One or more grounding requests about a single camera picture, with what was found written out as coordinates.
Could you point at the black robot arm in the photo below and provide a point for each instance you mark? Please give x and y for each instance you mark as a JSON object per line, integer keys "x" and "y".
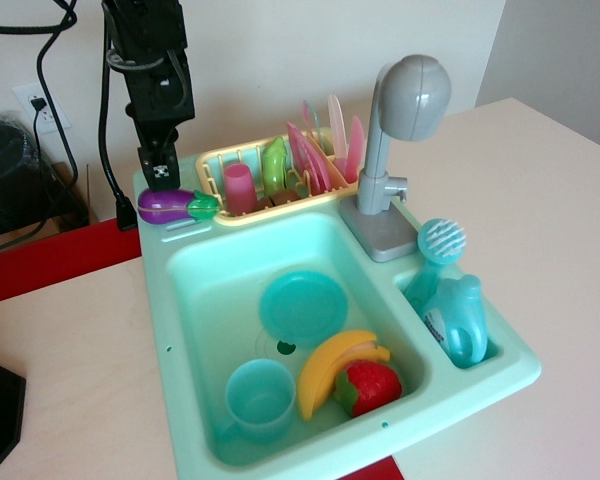
{"x": 148, "y": 47}

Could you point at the teal toy detergent bottle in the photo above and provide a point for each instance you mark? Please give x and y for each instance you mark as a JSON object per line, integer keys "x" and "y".
{"x": 455, "y": 317}

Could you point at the yellow dish rack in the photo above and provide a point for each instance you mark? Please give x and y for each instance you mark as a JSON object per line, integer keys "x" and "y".
{"x": 210, "y": 168}

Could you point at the white wall outlet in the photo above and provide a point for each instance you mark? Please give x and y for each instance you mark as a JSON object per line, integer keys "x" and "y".
{"x": 46, "y": 119}

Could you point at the red toy strawberry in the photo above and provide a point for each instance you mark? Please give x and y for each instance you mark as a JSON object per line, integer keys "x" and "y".
{"x": 365, "y": 385}

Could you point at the brown toy food piece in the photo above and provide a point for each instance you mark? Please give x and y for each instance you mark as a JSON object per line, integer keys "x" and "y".
{"x": 283, "y": 197}

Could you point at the pink toy plate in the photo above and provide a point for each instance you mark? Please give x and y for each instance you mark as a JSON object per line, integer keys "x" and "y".
{"x": 308, "y": 160}

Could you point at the teal toy cup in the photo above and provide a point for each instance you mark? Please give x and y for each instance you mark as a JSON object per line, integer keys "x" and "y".
{"x": 259, "y": 399}

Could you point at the mint green toy sink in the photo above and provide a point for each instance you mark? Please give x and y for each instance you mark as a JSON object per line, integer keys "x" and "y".
{"x": 205, "y": 281}

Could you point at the green toy vegetable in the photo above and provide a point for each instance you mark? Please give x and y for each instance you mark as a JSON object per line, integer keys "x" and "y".
{"x": 274, "y": 171}

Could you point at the teal dish brush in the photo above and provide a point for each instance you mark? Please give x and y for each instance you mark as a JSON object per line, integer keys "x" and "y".
{"x": 441, "y": 243}

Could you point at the yellow toy banana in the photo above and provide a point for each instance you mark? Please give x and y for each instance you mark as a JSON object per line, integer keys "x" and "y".
{"x": 317, "y": 377}

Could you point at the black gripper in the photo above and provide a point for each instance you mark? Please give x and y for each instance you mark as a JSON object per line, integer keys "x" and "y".
{"x": 161, "y": 99}

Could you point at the purple toy eggplant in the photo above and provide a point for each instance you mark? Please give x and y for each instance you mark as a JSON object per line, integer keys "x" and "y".
{"x": 173, "y": 205}

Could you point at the teal toy plate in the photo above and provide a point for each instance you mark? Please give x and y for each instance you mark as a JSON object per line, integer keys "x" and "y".
{"x": 303, "y": 308}

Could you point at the pink toy cup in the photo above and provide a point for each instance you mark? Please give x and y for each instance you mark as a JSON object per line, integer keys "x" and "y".
{"x": 239, "y": 189}

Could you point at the black bag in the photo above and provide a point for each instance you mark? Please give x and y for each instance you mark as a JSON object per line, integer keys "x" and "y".
{"x": 30, "y": 190}

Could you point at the grey toy faucet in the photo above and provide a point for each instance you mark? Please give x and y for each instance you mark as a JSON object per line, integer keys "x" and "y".
{"x": 409, "y": 102}

